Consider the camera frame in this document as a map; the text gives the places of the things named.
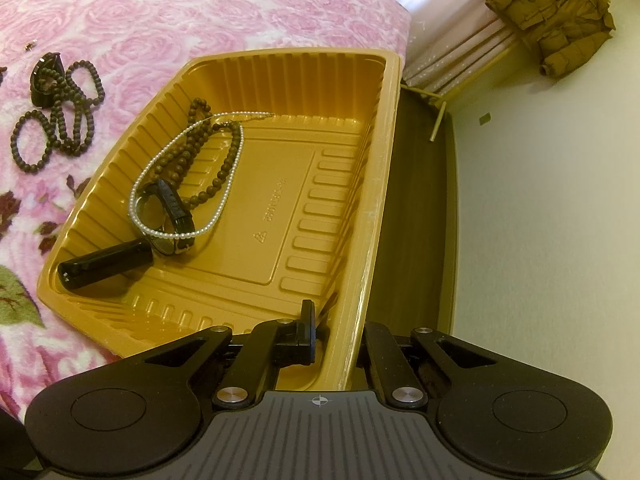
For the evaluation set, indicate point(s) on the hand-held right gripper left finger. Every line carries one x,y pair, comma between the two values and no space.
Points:
305,335

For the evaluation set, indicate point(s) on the white sheer curtain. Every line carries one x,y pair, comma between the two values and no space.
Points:
450,5

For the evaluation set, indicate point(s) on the olive padded jacket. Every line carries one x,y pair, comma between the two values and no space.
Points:
555,15

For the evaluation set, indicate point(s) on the yellow plastic tray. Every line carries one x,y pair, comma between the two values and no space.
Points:
310,185

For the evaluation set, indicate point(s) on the pink floral blanket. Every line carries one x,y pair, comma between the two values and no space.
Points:
200,5

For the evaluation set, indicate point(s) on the black glossy tube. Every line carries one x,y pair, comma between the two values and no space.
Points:
105,262

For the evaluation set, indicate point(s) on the black wristwatch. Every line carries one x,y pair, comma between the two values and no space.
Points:
175,210

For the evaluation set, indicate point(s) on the beige patterned curtain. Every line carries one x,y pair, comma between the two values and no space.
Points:
465,67

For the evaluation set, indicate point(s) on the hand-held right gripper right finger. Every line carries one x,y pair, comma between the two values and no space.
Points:
380,355

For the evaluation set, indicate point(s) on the bamboo stick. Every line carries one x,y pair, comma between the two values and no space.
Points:
437,121

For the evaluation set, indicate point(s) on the small wall outlet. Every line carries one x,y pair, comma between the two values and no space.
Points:
485,119

